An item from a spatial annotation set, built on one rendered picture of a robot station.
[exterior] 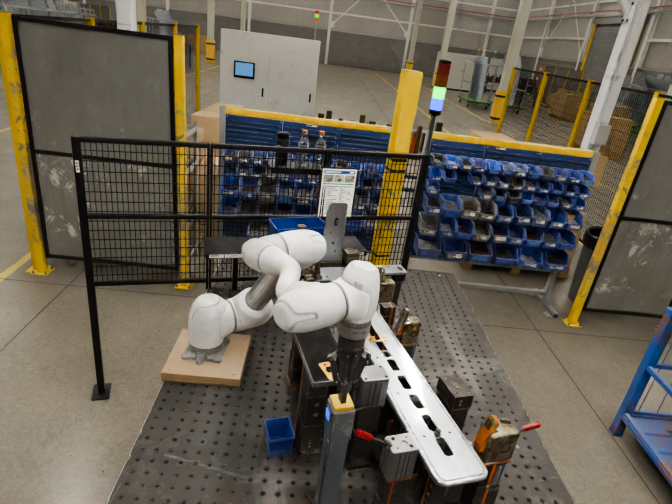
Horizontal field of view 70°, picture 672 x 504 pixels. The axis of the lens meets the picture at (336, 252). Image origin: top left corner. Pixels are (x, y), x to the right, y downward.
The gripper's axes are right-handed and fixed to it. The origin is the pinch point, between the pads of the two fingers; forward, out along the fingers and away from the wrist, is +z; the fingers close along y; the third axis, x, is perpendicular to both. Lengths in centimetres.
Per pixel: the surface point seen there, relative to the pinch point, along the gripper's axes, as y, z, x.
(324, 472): -2.9, 30.1, -2.2
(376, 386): 17.1, 10.9, 12.2
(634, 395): 221, 85, 59
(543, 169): 252, -12, 224
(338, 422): -1.5, 8.5, -3.5
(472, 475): 36.4, 19.3, -20.5
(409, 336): 51, 22, 52
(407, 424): 25.3, 18.8, 1.5
